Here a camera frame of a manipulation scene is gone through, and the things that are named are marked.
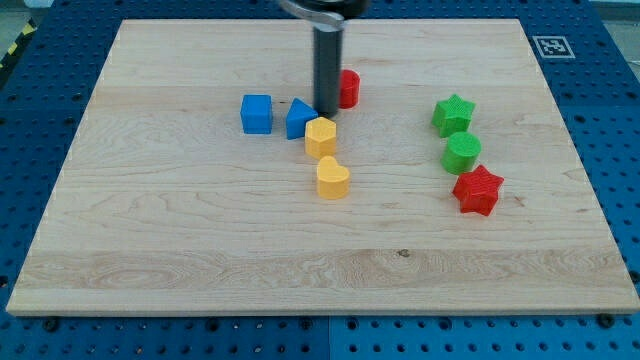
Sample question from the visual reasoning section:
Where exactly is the red cylinder block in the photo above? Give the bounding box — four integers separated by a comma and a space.
339, 69, 360, 109

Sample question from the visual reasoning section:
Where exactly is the black robot arm flange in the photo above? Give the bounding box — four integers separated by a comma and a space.
277, 0, 371, 30

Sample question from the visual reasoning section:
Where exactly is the green star block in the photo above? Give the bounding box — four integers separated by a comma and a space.
431, 94, 476, 138

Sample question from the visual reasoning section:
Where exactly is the red star block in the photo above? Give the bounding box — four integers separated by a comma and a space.
452, 165, 504, 216

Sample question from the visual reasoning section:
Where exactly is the yellow heart block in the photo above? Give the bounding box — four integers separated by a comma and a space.
316, 156, 351, 200

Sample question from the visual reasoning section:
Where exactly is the yellow hexagon block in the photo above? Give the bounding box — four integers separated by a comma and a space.
305, 117, 337, 159

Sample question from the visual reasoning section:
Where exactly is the blue triangle block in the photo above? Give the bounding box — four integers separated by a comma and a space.
285, 98, 318, 140

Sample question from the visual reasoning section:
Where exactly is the blue cube block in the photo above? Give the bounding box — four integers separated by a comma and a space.
240, 94, 273, 134

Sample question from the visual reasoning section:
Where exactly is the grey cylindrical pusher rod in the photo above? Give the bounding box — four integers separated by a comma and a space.
313, 23, 343, 117

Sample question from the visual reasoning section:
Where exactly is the green cylinder block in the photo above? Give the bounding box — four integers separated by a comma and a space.
440, 132, 482, 175

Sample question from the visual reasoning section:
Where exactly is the wooden board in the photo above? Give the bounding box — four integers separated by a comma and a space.
7, 19, 639, 317

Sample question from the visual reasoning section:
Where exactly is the white fiducial marker tag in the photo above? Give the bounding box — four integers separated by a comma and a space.
532, 35, 575, 59

